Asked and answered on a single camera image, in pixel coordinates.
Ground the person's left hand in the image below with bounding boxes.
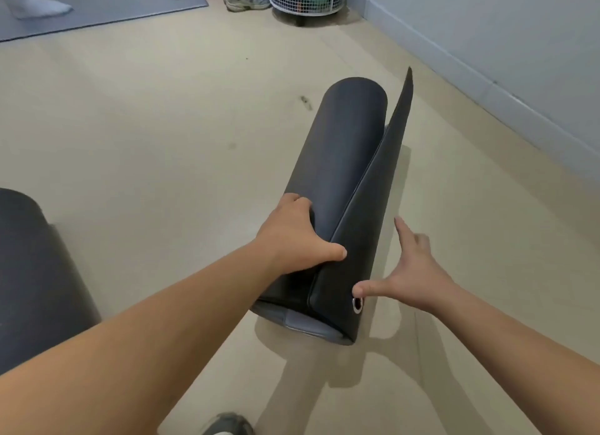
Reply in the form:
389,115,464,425
252,192,348,276

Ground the person's left forearm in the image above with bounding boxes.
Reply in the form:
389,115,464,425
0,240,282,435

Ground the white wire basket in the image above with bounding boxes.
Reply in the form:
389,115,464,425
269,0,347,27

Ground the person's right forearm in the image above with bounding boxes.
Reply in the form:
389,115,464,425
433,282,600,435

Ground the person's right hand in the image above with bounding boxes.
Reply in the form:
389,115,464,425
352,216,458,314

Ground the blue-grey yoga mat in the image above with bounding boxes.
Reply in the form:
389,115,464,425
0,188,103,377
248,67,414,346

